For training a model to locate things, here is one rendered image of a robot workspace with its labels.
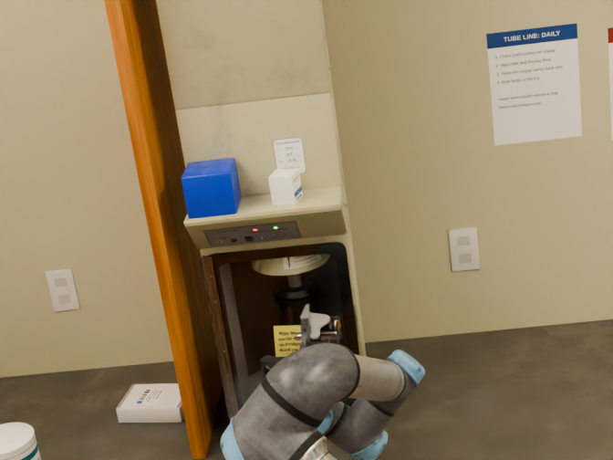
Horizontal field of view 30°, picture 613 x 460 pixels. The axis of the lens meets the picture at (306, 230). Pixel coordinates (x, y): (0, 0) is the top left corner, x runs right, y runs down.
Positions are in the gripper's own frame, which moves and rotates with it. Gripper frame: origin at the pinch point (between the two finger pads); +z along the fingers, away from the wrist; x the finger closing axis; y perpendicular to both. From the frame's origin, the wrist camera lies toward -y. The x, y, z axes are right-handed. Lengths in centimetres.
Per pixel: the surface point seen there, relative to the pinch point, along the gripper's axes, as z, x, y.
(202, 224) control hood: -5.7, 30.0, -17.6
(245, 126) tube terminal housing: 5.6, 46.1, -7.3
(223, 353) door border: 4.4, -4.4, -19.8
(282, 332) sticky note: 4.1, -0.6, -6.2
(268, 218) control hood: -5.4, 29.6, -4.1
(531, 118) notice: 49, 28, 55
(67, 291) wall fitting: 48, -4, -66
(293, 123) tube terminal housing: 5.6, 45.5, 2.4
